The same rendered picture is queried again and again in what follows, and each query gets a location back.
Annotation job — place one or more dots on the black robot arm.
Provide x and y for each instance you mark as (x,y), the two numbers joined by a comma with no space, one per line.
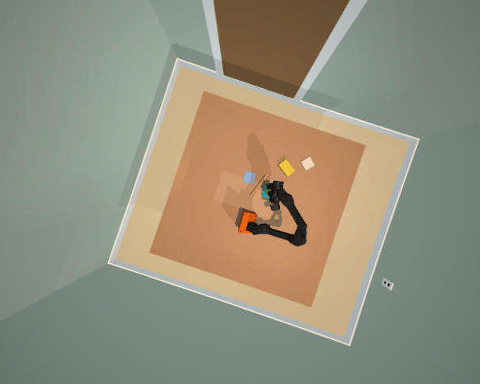
(280,195)

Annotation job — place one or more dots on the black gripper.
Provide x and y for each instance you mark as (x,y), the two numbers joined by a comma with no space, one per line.
(273,207)

